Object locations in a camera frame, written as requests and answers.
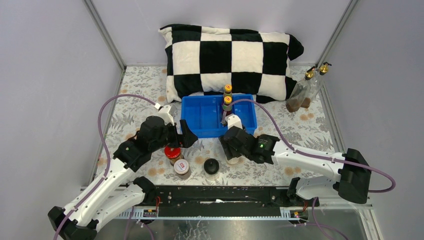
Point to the black cap shaker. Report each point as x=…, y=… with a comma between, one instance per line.
x=233, y=160
x=211, y=169

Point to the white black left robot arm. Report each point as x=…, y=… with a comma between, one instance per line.
x=82, y=218

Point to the yellow cap sauce bottle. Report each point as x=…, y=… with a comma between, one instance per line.
x=227, y=91
x=227, y=109

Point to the gold top oil bottle left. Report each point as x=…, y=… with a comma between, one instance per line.
x=299, y=96

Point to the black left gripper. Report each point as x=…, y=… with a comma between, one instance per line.
x=188, y=137

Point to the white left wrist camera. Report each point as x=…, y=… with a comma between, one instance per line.
x=166, y=112

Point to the floral pattern table mat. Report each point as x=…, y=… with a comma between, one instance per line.
x=142, y=86

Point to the black white checkered pillow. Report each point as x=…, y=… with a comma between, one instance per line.
x=204, y=60

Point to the blue plastic divided bin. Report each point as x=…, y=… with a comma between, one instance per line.
x=203, y=115

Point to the white lid sauce jar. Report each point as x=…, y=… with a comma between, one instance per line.
x=182, y=169

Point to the gold oil bottle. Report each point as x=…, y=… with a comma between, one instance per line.
x=299, y=96
x=315, y=77

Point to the red lid sauce jar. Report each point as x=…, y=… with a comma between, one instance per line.
x=173, y=154

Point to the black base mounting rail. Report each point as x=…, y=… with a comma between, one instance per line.
x=223, y=201

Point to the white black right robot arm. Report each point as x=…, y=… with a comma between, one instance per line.
x=343, y=174

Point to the gold top oil bottle right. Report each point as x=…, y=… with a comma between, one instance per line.
x=315, y=77

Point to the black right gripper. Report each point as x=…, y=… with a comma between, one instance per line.
x=225, y=145

